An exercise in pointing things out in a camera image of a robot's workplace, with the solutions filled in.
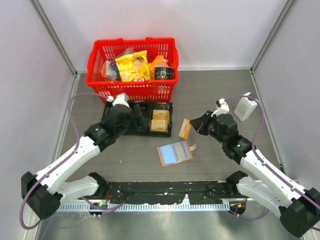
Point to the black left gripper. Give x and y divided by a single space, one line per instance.
131 115

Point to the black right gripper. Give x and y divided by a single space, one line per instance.
200 123

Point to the gold credit card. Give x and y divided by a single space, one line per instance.
181 150
185 129

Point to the pink leather card holder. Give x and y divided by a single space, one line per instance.
167 154

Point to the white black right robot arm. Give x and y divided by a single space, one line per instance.
297 208

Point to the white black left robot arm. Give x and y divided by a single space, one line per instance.
45 191

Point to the dark brown cards in tray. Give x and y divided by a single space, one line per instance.
140 122

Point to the black three-compartment card tray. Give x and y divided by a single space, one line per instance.
147 108

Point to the gold cards in tray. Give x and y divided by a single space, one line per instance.
160 120

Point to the grey small box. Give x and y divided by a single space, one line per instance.
108 73

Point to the white bottle with black cap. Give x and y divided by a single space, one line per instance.
245 106

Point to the yellow chips bag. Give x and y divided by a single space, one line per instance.
134 67

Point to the red plastic shopping basket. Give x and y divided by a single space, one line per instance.
150 91

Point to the black round can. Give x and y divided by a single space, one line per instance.
163 73

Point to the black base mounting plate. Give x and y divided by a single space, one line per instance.
168 192

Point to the orange snack bag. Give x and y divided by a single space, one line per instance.
159 61

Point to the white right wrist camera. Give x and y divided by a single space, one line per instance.
221 107

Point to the left aluminium corner post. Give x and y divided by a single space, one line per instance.
53 35

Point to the aluminium corner post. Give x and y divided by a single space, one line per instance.
53 35
289 4

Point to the right aluminium corner post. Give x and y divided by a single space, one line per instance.
289 4

